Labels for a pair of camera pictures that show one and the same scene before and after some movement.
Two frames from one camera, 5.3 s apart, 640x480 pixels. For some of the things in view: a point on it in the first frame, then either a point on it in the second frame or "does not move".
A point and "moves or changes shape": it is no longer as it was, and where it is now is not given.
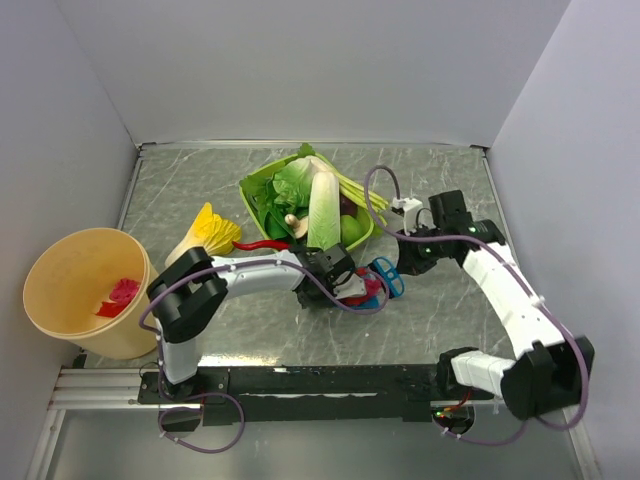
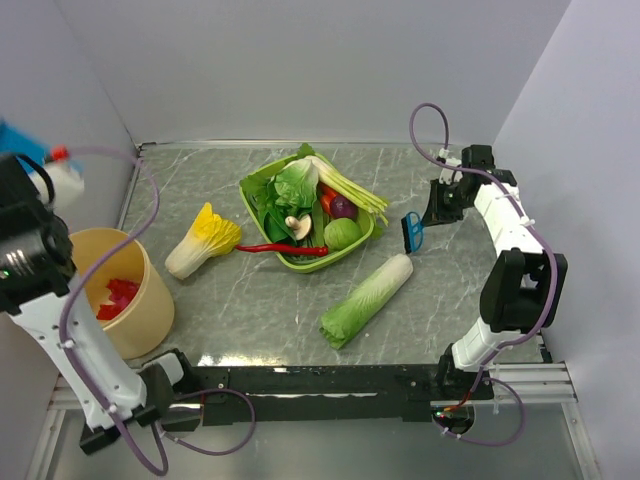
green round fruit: x=351 y=230 does not move
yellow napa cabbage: x=216 y=234 does not move
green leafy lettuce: x=282 y=193 does not move
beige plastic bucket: x=89 y=288 does not move
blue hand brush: x=391 y=274 moves or changes shape
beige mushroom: x=300 y=226 does not move
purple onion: x=347 y=207 does not move
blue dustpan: x=371 y=299 to x=15 y=142
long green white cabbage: x=324 y=219 to x=350 y=312
